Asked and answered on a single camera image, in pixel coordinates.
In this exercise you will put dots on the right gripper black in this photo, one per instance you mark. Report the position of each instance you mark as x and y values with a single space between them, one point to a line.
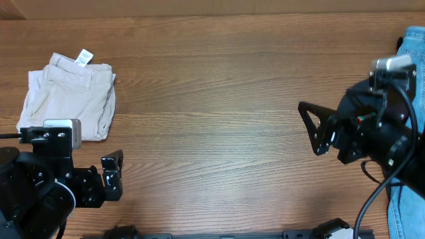
332 136

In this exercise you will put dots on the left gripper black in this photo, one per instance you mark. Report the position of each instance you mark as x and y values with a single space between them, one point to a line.
95 192

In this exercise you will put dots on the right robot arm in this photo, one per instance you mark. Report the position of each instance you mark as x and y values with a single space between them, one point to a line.
409 171

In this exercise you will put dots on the blue denim jeans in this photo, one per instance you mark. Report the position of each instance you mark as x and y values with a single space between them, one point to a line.
405 208

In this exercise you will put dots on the beige shorts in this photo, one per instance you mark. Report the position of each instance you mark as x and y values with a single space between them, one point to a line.
71 89

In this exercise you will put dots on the dark navy shirt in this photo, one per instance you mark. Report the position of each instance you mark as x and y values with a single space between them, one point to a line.
357 97

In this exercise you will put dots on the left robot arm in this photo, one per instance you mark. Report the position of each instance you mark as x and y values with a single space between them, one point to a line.
41 188

